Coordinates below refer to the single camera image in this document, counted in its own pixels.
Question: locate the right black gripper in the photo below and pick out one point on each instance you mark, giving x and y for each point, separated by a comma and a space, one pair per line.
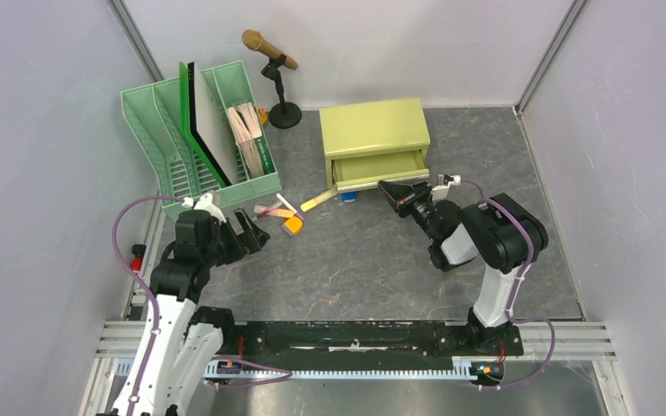
401, 198

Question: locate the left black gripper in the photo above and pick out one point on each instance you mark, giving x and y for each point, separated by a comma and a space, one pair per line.
259, 237

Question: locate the orange small box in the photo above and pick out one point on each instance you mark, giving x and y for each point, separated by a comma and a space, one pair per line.
293, 225

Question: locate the blue eraser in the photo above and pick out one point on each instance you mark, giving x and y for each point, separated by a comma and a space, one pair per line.
349, 197

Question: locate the yellow-green drawer chest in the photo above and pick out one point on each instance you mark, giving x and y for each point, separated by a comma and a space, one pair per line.
365, 143

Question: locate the green plastic folder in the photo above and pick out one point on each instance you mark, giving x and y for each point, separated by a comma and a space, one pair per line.
188, 121

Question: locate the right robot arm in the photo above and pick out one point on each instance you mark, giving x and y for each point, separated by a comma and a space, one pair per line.
497, 229

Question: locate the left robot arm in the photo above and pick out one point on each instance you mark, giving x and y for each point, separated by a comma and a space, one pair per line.
180, 337

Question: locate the orange pink highlighter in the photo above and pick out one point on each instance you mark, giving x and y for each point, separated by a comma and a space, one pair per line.
285, 213

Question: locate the white pen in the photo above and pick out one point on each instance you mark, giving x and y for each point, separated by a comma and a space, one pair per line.
289, 206

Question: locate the yellow highlighter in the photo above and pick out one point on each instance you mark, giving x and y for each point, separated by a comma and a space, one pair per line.
319, 199

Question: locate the mint green file organizer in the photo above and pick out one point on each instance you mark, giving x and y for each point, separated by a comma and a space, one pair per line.
156, 116

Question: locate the small orange object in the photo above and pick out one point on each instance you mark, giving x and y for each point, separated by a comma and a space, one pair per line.
262, 115

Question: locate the red knob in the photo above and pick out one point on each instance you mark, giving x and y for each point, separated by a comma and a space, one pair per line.
138, 252

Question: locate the brown microphone on stand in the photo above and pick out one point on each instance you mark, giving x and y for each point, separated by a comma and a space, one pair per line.
285, 114

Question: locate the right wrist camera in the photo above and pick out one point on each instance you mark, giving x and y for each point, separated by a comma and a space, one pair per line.
444, 182

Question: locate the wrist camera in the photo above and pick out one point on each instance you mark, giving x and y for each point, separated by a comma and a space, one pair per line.
204, 203
444, 182

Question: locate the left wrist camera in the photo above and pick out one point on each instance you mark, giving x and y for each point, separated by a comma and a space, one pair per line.
204, 203

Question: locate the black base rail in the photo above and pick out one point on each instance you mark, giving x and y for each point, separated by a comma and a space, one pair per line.
363, 345

